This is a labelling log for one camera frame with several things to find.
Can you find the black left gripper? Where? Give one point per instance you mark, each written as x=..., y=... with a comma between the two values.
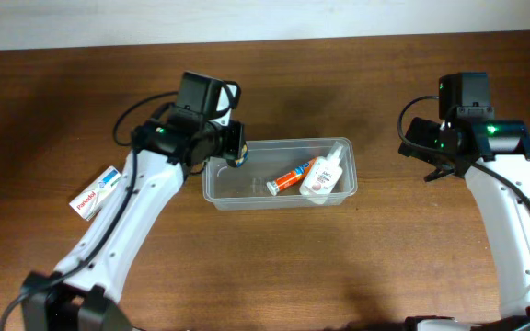
x=236, y=143

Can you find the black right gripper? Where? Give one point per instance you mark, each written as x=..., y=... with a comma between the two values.
x=418, y=136

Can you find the dark bottle white cap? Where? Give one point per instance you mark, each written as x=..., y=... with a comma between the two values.
x=243, y=156

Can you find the orange tube white cap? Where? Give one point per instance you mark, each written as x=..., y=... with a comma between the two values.
x=289, y=179

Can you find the white calamine lotion bottle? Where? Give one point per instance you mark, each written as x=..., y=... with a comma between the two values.
x=323, y=175

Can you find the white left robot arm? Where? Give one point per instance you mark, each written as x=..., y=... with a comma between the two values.
x=84, y=291

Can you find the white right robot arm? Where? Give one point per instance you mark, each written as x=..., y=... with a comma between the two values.
x=493, y=157

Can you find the clear plastic container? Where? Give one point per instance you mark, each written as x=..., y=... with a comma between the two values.
x=245, y=188

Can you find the white Panadol box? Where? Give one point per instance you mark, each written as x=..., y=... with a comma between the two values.
x=92, y=199

